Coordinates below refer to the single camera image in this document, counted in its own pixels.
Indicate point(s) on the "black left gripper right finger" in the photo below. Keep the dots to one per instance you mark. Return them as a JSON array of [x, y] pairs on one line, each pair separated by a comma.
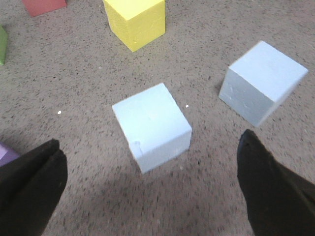
[[279, 201]]

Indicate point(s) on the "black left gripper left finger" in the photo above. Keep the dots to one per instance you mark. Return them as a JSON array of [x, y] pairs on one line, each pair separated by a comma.
[[30, 189]]

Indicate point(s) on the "light blue foam cube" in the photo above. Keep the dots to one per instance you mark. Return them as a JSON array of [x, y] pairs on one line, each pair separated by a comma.
[[257, 83], [154, 126]]

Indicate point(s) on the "purple foam cube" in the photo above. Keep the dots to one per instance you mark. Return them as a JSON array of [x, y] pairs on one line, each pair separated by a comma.
[[7, 154]]

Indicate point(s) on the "green foam cube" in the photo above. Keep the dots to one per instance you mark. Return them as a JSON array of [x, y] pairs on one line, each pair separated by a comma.
[[3, 45]]

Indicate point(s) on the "red foam cube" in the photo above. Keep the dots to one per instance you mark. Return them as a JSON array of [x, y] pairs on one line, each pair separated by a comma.
[[39, 7]]

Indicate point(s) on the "yellow foam cube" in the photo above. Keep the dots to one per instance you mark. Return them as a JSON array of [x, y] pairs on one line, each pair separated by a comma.
[[136, 22]]

